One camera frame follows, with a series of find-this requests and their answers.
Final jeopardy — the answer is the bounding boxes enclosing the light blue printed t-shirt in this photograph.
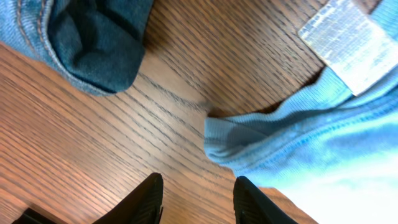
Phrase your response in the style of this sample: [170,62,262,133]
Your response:
[204,0,397,223]

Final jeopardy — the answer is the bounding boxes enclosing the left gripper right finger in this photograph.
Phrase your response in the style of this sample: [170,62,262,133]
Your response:
[233,176,297,224]

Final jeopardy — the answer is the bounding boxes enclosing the folded blue jeans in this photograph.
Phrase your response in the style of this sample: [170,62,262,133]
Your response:
[1,0,154,96]

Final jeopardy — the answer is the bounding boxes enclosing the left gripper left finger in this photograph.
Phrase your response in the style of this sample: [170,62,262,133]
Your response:
[94,173,164,224]

